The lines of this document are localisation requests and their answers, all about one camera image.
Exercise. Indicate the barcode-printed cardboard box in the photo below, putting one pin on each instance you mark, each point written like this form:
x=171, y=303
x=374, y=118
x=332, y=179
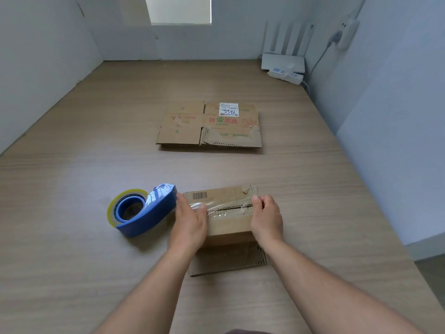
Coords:
x=229, y=229

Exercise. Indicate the clear yellowish tape roll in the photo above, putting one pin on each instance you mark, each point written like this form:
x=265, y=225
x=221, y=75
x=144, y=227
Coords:
x=110, y=213

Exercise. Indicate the person's left forearm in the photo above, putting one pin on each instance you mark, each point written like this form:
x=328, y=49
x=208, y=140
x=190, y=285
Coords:
x=146, y=299

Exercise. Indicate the person's right hand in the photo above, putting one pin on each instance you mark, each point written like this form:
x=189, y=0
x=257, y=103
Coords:
x=267, y=222

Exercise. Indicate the blue tape dispenser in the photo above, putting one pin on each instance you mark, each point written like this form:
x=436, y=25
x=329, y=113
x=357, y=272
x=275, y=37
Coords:
x=153, y=215

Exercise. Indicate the white router with antennas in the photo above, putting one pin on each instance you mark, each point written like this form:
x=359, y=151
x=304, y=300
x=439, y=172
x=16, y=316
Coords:
x=281, y=62

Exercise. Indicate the person's right forearm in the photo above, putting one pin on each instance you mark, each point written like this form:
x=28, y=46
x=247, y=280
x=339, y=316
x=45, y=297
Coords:
x=330, y=292

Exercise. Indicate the large torn cardboard box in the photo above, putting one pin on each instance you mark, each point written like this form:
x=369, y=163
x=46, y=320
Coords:
x=180, y=133

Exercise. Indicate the white foam partition board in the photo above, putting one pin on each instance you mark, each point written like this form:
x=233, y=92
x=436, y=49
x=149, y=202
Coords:
x=41, y=73

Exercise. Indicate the person's left hand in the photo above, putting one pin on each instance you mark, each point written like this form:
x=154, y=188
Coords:
x=189, y=229

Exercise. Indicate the white power strip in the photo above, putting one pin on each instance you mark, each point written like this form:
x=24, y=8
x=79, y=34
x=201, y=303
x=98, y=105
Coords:
x=295, y=79

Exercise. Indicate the bright window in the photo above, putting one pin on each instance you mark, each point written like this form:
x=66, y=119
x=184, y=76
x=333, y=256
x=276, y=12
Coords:
x=179, y=10

